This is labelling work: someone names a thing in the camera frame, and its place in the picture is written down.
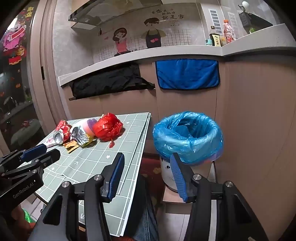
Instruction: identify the range hood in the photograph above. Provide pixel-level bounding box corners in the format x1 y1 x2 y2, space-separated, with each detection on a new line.
68 0 162 31

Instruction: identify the dark utensil holder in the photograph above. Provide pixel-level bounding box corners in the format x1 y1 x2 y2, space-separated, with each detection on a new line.
239 10 254 34

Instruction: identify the white wall vent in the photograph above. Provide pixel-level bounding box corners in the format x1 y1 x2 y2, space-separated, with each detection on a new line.
208 8 223 29

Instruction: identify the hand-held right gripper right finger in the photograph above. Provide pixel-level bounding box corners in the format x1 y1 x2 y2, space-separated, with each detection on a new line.
169 152 269 241

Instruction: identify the red floor mat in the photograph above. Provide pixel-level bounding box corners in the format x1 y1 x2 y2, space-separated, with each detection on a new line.
139 157 165 205

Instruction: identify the red plastic bag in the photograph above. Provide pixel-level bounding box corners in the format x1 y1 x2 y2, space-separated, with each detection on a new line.
95 113 124 142

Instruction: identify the orange yellow wrapper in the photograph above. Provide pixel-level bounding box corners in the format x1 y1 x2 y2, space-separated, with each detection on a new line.
63 141 78 153

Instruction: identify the crumpled silver foil wrapper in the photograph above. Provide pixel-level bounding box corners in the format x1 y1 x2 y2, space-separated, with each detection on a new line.
70 127 90 146

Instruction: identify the pink white wrapper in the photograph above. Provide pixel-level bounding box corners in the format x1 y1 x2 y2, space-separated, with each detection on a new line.
45 137 59 149

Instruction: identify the grey kitchen countertop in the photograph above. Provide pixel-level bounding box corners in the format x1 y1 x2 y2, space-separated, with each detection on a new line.
58 23 296 88

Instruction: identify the dark sauce bottle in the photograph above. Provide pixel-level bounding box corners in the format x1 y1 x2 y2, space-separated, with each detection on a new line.
209 26 221 47

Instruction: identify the blue trash bag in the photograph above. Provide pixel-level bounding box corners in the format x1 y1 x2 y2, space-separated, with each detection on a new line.
153 111 224 165

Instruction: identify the blue towel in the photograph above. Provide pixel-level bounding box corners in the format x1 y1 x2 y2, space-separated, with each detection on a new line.
155 59 220 90

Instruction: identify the red label plastic bottle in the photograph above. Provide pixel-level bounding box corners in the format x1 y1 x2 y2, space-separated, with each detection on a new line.
223 19 236 43

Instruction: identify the yellow purple snack packet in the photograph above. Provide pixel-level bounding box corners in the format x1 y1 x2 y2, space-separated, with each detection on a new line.
77 118 98 138

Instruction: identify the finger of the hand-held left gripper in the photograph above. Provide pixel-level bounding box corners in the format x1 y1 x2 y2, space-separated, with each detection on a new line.
0 144 47 166
0 149 61 180

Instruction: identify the cardboard box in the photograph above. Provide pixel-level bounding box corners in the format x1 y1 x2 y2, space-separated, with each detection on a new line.
162 160 218 215

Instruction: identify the crushed red drink can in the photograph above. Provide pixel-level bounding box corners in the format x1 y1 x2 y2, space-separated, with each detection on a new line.
53 120 73 144

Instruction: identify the person's jeans leg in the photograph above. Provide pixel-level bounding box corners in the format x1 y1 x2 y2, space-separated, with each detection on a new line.
129 176 160 241

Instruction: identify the black cloth bag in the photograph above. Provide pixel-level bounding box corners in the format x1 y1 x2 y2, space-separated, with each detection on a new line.
69 63 156 99

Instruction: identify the green grid tablecloth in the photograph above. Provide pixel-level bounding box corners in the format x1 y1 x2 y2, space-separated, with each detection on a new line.
35 112 152 237

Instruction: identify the red festive door sticker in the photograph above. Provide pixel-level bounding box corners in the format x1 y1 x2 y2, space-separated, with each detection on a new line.
2 6 36 66

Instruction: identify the beige kitchen cabinet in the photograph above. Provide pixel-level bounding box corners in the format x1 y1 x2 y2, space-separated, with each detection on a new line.
61 52 296 241

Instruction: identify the white trash bin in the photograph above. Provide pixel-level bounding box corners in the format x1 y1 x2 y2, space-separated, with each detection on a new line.
160 155 215 193

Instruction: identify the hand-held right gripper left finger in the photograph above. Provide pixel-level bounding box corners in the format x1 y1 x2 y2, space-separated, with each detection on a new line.
28 152 125 241

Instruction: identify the cartoon wall sticker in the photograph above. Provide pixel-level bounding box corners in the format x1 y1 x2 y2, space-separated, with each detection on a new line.
92 3 204 66

